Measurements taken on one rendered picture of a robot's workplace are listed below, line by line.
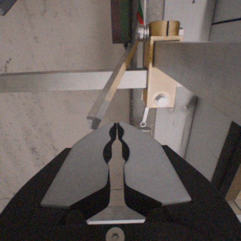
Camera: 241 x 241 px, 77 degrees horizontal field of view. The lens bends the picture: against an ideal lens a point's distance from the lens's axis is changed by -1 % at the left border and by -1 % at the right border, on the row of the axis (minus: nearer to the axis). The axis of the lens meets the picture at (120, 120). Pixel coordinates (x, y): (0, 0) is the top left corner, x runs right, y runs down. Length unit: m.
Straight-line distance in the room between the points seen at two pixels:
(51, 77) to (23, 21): 1.00
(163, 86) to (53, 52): 1.01
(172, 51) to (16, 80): 0.25
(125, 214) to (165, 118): 0.37
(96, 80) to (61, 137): 1.20
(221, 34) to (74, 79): 0.40
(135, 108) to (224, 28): 0.31
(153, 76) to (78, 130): 1.14
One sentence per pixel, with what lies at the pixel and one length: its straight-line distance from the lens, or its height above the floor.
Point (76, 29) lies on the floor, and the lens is 1.16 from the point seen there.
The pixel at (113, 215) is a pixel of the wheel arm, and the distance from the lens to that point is 0.34.
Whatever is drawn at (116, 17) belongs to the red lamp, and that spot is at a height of 0.70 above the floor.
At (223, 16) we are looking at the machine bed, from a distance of 0.54.
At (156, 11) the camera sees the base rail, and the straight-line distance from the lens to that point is 0.44.
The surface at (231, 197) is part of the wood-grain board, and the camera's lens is 0.50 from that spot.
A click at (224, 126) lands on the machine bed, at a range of 0.48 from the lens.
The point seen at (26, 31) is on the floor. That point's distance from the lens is 1.27.
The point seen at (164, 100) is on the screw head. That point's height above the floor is 0.88.
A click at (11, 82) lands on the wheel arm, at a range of 0.33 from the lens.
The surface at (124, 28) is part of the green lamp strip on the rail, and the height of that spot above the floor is 0.70.
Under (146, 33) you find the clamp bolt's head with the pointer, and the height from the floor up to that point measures 0.85.
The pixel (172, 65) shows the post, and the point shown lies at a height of 0.96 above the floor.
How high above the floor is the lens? 1.13
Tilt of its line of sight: 63 degrees down
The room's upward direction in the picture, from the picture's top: 178 degrees clockwise
